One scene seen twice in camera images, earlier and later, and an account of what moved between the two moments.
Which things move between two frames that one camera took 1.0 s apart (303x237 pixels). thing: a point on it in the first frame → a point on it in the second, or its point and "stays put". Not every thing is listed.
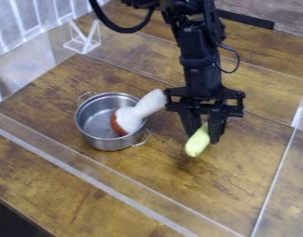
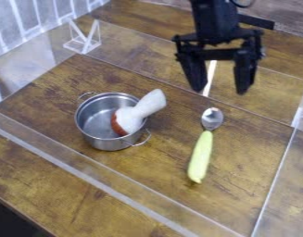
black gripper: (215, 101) → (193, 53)
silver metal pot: (92, 111) stays put
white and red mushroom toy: (127, 118) stays put
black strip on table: (243, 18) stays put
